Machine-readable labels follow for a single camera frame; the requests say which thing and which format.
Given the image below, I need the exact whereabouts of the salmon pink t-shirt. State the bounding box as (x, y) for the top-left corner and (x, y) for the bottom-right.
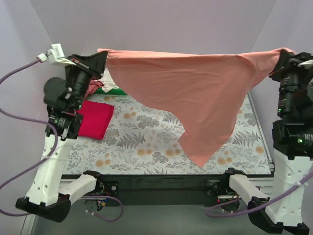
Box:
(106, 48), (283, 167)

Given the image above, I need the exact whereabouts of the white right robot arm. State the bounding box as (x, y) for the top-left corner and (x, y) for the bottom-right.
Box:
(221, 50), (313, 235)

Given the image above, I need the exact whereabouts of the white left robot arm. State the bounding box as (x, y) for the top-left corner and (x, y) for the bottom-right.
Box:
(16, 51), (107, 222)

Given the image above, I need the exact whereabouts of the dusty pink crumpled t-shirt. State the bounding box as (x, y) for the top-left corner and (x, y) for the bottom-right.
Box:
(85, 80), (103, 99)

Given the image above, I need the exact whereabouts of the white crumpled t-shirt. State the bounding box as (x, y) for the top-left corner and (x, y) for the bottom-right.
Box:
(98, 69), (119, 93)

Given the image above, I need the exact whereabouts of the green plastic bin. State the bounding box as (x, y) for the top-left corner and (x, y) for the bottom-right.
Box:
(94, 88), (127, 95)

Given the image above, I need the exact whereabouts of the folded magenta t-shirt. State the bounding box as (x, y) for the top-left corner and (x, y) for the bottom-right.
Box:
(78, 100), (114, 140)

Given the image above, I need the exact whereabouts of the floral patterned table mat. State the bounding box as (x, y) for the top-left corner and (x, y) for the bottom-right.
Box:
(64, 94), (274, 175)

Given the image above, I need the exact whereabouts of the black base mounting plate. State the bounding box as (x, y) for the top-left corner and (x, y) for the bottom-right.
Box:
(87, 174), (235, 206)

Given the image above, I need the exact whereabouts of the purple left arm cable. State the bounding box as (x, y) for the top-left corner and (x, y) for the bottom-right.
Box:
(0, 55), (123, 223)

